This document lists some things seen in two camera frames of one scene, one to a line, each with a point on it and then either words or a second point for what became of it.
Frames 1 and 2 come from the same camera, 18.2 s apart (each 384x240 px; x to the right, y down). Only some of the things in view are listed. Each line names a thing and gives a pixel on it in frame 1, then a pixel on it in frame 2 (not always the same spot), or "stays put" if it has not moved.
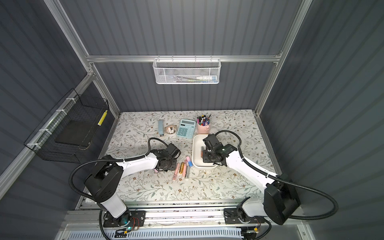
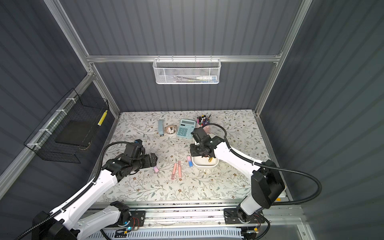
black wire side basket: [71, 128] stays put
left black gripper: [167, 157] to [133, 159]
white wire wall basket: [186, 71] stays put
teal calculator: [186, 128] stays put
